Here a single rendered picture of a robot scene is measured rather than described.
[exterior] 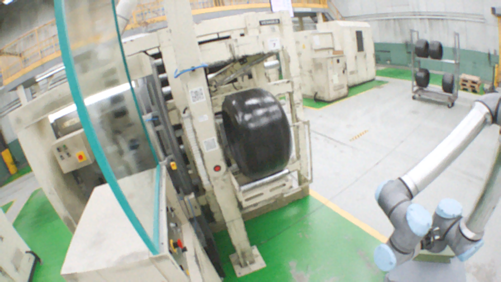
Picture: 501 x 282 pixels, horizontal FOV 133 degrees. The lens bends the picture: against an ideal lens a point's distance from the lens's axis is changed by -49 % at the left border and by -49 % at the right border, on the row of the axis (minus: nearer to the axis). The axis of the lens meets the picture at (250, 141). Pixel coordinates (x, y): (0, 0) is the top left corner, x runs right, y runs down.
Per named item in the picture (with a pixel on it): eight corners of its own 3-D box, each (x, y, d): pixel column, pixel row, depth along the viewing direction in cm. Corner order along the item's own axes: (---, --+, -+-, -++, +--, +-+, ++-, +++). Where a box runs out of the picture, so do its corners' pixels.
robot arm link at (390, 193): (483, 80, 46) (367, 187, 62) (507, 89, 35) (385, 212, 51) (486, 103, 50) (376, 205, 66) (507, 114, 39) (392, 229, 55)
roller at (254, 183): (240, 194, 130) (239, 188, 128) (238, 190, 134) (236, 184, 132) (290, 175, 139) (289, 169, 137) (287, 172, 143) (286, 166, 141)
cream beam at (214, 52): (199, 67, 128) (194, 46, 123) (195, 67, 151) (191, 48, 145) (284, 51, 144) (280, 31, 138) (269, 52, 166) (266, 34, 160)
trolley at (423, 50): (453, 110, 363) (455, 31, 285) (409, 99, 475) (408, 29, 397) (457, 104, 388) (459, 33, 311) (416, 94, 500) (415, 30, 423)
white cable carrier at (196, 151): (204, 187, 130) (181, 114, 111) (203, 183, 134) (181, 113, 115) (211, 185, 131) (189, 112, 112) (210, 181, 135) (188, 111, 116)
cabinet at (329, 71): (330, 104, 539) (325, 57, 489) (314, 100, 588) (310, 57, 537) (349, 97, 574) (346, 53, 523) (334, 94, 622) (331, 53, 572)
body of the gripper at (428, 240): (438, 245, 51) (422, 255, 48) (420, 245, 59) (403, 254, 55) (436, 225, 53) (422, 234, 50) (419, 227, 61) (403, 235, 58)
